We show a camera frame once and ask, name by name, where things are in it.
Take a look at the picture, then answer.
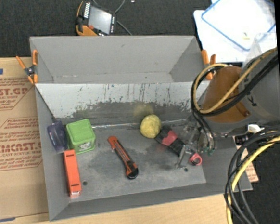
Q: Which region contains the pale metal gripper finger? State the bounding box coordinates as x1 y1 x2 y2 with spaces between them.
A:
179 149 195 168
173 146 187 169

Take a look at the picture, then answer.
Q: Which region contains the red and black tool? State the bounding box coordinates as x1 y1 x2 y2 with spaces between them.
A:
153 122 203 170

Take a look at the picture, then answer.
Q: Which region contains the yellow ball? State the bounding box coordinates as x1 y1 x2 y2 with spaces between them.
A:
139 113 163 140

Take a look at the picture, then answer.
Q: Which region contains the orange and black utility knife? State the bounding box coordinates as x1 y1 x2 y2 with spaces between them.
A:
107 133 140 182

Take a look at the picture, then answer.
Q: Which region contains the grey metal bin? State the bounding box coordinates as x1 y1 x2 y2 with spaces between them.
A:
29 20 255 223

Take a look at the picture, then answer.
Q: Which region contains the green square box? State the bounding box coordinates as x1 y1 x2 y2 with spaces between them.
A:
65 118 97 156

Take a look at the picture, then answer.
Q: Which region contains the orange stapler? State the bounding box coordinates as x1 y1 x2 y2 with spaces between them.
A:
62 148 83 198

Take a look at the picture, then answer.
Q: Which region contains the purple translucent stapler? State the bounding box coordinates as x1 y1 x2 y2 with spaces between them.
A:
46 119 68 155

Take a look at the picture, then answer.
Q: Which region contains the brown cardboard board red print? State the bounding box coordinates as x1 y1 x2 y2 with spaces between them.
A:
0 53 51 224

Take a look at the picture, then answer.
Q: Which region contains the black cylinder on white bracket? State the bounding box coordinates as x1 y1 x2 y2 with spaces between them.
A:
233 123 264 146

